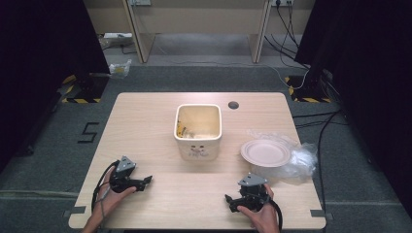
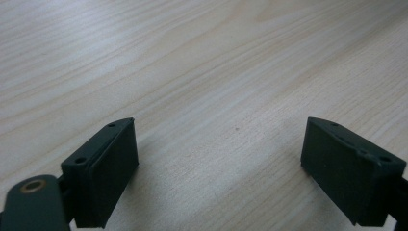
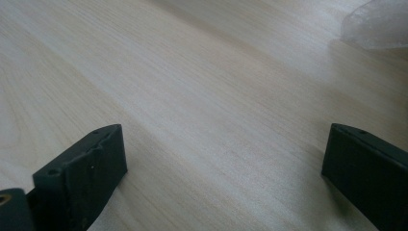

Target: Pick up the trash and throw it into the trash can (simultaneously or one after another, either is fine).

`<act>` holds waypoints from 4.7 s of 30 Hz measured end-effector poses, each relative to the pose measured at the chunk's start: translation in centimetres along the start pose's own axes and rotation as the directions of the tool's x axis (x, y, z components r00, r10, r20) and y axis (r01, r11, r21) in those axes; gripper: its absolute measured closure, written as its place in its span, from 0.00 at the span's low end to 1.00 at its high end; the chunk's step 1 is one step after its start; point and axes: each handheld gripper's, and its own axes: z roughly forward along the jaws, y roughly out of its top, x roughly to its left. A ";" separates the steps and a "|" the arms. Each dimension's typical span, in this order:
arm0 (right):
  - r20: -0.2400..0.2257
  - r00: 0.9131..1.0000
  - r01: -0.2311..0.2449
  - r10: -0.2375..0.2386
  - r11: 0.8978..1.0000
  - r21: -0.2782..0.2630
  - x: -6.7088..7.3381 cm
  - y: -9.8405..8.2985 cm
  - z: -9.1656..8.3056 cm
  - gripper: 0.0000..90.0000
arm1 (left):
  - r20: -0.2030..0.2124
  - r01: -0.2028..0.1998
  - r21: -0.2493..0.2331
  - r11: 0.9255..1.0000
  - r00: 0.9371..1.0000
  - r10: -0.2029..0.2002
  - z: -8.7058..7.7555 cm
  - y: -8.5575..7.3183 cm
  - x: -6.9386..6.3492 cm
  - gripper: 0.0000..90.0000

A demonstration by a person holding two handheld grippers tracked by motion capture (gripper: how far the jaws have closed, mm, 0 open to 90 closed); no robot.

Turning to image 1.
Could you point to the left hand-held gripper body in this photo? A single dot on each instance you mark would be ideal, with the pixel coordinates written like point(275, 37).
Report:
point(121, 183)

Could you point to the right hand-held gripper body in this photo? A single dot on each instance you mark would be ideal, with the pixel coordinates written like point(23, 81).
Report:
point(252, 194)

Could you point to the pale paper plate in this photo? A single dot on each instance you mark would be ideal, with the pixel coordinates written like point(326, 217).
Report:
point(265, 152)

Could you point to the cream square bin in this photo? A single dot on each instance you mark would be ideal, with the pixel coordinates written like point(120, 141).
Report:
point(198, 142)

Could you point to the person's left hand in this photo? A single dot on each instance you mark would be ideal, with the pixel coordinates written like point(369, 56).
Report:
point(111, 199)

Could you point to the person's right hand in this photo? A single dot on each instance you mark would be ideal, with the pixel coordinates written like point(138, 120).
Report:
point(265, 220)

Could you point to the grey tape piece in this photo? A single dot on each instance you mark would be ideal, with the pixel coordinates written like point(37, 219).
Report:
point(319, 213)
point(75, 211)

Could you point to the yellow wrapper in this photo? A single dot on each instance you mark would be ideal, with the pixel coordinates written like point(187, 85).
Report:
point(180, 130)

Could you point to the black stand base striped tape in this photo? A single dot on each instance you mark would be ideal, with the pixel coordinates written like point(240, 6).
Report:
point(87, 89)
point(307, 92)

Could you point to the small clear plastic bag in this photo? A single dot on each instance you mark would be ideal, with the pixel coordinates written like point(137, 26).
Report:
point(120, 69)

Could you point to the black curtain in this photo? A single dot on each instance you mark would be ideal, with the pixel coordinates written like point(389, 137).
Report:
point(372, 81)
point(42, 64)

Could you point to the white power strip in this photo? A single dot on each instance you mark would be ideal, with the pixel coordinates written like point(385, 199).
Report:
point(117, 35)

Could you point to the beige wooden desk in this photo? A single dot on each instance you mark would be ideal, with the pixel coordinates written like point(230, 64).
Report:
point(200, 19)

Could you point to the wall socket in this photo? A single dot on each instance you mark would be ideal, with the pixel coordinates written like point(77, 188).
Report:
point(281, 2)
point(140, 2)

